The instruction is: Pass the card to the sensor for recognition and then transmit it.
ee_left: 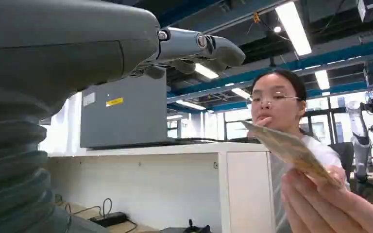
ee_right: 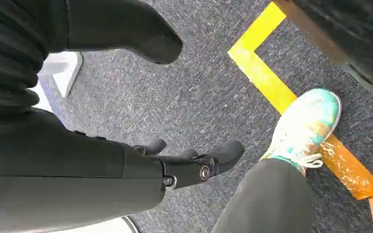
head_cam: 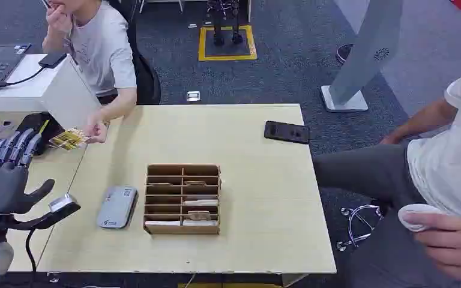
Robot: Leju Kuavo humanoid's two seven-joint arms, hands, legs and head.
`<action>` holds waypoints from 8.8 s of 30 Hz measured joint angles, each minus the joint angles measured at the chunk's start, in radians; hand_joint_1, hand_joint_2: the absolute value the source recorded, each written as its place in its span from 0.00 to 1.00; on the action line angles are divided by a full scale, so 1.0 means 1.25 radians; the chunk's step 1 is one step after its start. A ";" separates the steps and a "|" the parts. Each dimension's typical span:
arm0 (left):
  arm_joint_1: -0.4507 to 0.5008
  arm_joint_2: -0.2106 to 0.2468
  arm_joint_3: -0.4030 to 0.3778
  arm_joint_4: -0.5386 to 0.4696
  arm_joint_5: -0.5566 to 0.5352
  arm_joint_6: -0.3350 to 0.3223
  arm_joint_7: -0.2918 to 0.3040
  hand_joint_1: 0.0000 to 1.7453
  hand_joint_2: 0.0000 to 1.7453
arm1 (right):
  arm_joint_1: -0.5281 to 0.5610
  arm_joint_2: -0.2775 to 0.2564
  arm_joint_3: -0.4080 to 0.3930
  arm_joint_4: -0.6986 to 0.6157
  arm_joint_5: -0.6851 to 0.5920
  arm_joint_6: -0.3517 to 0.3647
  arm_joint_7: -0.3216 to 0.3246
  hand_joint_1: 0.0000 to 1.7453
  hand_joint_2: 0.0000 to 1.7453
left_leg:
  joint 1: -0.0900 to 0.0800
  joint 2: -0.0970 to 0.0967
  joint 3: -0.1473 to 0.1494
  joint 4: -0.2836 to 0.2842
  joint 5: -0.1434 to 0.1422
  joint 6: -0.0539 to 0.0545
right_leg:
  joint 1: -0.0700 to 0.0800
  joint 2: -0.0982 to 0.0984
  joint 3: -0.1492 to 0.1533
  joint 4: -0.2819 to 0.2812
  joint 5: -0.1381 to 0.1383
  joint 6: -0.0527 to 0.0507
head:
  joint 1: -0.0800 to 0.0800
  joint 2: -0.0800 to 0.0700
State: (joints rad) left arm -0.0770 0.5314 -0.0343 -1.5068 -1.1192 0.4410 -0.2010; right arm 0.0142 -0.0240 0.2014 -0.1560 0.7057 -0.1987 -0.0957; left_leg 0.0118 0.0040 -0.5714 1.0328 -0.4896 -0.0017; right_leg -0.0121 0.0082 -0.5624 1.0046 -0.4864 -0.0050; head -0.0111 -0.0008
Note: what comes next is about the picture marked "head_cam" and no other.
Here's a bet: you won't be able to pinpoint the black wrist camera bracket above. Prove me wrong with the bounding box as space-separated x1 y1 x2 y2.
0 205 81 232

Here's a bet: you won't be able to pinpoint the grey card reader device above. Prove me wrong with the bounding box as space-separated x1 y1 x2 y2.
96 185 139 230

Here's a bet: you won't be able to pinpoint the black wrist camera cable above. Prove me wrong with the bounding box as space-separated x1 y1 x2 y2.
24 228 38 276

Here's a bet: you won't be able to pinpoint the wooden card box with slots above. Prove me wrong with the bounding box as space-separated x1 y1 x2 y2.
143 164 221 236

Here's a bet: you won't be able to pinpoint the person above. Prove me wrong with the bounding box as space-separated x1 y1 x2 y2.
41 0 138 145
313 58 461 288

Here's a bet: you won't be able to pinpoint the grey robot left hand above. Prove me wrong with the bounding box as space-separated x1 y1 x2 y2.
0 128 55 216

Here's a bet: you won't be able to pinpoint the grey floor stand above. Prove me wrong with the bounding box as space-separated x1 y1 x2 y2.
321 0 405 113

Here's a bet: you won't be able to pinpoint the black power bank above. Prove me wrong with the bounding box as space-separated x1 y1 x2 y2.
38 52 68 70

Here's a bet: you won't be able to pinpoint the black office chair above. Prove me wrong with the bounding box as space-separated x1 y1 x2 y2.
109 0 162 106

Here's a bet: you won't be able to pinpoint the stack of yellow cards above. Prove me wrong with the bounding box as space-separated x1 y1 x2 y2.
49 128 89 151

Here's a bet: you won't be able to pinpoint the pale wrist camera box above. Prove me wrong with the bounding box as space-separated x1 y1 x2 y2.
49 194 82 216

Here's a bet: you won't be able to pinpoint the person's right hand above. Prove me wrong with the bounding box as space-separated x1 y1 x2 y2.
379 133 407 146
45 3 73 36

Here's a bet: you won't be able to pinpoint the chrome chair base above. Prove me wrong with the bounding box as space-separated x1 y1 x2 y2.
336 203 385 253

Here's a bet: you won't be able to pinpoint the black charging cable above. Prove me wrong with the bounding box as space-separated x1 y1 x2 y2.
0 66 47 89

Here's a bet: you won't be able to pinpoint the black device with yellow stripe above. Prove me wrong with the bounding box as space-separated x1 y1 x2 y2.
16 112 65 156

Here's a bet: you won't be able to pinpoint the black robot legs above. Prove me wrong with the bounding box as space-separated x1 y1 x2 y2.
206 0 244 46

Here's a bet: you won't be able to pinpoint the dark round floor object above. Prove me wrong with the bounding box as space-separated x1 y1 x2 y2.
335 43 354 65

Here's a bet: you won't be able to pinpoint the person's left hand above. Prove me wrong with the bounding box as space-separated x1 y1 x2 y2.
82 112 110 145
402 212 461 286

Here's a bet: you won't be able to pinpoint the white box partition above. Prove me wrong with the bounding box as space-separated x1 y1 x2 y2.
0 53 103 130

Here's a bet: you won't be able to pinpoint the black smartphone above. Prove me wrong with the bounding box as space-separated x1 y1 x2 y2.
264 120 311 145

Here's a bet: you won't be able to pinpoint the white round object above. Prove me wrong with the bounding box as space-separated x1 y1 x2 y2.
397 203 447 233

